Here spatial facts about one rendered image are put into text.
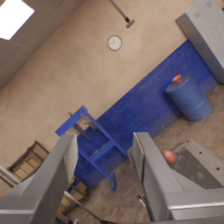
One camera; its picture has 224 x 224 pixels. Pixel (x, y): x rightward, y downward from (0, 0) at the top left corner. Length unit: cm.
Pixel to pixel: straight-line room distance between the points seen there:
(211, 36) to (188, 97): 127
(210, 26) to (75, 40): 275
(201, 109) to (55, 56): 329
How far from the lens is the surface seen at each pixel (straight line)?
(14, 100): 441
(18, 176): 482
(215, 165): 98
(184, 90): 339
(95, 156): 375
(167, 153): 110
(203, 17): 384
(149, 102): 396
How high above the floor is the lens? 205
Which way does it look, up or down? 12 degrees down
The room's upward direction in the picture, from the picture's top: 43 degrees counter-clockwise
